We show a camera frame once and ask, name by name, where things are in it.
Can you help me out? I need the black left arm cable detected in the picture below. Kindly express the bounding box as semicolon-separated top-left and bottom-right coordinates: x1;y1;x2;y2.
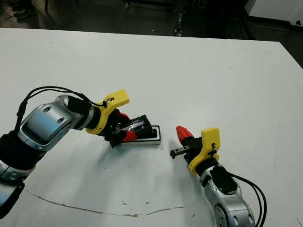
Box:
15;86;113;133

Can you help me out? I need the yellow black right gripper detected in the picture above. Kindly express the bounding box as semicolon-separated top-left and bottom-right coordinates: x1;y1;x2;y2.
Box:
170;125;221;175

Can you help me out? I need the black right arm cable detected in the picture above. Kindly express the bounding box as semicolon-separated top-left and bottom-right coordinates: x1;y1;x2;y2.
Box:
229;174;268;227

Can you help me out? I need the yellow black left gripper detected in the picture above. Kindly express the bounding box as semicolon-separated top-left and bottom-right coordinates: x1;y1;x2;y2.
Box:
85;89;139;148

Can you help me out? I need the white camera box base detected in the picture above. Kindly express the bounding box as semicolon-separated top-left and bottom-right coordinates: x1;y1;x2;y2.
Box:
122;124;163;147

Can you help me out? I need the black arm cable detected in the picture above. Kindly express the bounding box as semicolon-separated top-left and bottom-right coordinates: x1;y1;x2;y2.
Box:
229;174;268;227
15;86;113;133

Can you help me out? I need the black camera box lid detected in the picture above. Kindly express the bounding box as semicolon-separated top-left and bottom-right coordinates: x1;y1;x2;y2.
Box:
119;114;158;140

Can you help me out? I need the dark shoe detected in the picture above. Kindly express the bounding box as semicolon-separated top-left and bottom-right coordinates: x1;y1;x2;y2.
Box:
14;8;33;20

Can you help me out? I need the white cabinet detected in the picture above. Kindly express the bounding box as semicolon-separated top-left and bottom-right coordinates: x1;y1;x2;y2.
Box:
243;0;303;26

